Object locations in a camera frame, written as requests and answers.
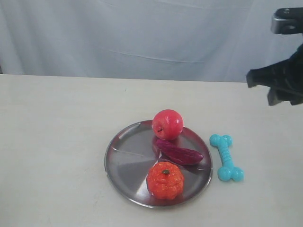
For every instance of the white backdrop cloth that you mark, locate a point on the white backdrop cloth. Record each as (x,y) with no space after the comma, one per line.
(197,40)

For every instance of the orange toy pumpkin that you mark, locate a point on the orange toy pumpkin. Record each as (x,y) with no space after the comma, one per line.
(165,181)

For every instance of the turquoise toy bone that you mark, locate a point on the turquoise toy bone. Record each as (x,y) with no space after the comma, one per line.
(227,171)

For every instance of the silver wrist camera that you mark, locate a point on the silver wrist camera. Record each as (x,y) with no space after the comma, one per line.
(287,21)

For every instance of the round stainless steel plate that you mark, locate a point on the round stainless steel plate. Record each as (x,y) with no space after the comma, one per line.
(132,152)

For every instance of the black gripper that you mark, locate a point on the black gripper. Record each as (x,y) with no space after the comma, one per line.
(286,74)

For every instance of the red apple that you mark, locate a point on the red apple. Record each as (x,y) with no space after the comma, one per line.
(167,124)

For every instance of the purple sweet potato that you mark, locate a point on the purple sweet potato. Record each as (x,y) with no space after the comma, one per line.
(181,156)

